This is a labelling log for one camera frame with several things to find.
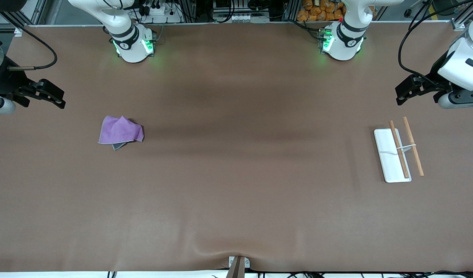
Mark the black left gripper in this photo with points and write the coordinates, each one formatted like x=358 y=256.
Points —
x=434 y=78

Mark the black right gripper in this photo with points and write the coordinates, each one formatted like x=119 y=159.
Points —
x=6 y=82

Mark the purple and grey towel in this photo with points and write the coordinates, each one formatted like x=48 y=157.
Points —
x=120 y=131

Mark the white rack with wooden bars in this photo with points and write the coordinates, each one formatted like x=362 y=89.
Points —
x=390 y=154

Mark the white corner clip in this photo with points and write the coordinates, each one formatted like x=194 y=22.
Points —
x=18 y=31

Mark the bag of orange items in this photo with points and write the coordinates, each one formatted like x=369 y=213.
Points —
x=317 y=9

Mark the white power strip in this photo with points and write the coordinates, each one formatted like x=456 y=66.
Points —
x=159 y=11

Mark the white terminal strip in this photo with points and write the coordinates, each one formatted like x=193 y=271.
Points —
x=241 y=17

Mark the brown table cover mat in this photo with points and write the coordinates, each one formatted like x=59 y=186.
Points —
x=236 y=193

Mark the metal corner bracket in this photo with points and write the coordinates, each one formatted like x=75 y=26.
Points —
x=459 y=24

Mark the aluminium frame post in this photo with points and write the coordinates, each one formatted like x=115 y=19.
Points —
x=33 y=11
x=189 y=9
x=290 y=8

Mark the grey mounting bracket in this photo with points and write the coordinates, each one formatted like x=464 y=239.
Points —
x=238 y=266

